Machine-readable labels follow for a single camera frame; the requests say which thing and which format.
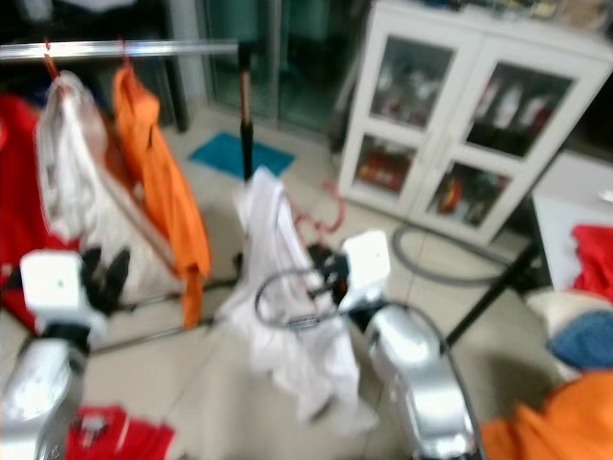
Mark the red cloth garment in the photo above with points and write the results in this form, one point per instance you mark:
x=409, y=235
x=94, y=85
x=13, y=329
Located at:
x=596, y=264

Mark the red collared shirt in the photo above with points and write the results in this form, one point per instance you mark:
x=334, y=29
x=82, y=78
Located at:
x=19, y=211

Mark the silver clothes rail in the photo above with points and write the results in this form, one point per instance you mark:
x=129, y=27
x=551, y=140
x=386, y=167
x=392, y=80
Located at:
x=172, y=47

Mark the white table black legs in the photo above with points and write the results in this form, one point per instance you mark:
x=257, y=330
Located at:
x=560, y=206

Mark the white printed t-shirt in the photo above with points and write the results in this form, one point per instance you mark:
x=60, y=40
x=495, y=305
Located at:
x=278, y=316

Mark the cream cloth garment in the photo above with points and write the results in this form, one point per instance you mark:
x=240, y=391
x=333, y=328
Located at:
x=560, y=311

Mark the blue floor mat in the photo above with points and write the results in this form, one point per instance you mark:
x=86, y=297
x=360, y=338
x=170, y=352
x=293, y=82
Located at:
x=239, y=155

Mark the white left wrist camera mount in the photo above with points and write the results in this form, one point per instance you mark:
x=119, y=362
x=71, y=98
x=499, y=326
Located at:
x=53, y=287

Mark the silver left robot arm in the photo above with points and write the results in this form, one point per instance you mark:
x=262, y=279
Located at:
x=38, y=402

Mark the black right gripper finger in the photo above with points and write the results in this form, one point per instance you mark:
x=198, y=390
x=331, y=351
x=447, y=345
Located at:
x=318, y=253
x=320, y=268

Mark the red shirt plaid pockets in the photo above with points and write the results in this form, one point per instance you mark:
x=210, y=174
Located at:
x=124, y=441

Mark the white glass door cabinet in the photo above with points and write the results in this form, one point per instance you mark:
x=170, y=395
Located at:
x=469, y=144

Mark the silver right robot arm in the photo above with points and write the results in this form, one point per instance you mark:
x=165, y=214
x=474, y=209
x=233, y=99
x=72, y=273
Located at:
x=417, y=383

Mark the white grey patterned shirt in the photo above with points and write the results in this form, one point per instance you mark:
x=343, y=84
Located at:
x=77, y=182

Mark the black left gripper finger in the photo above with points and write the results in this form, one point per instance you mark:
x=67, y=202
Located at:
x=117, y=278
x=92, y=283

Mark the red plastic hanger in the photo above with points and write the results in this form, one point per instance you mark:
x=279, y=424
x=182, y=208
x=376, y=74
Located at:
x=126, y=59
x=335, y=216
x=50, y=65

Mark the orange polo shirt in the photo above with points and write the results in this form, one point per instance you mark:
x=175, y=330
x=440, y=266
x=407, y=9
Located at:
x=163, y=182
x=556, y=426

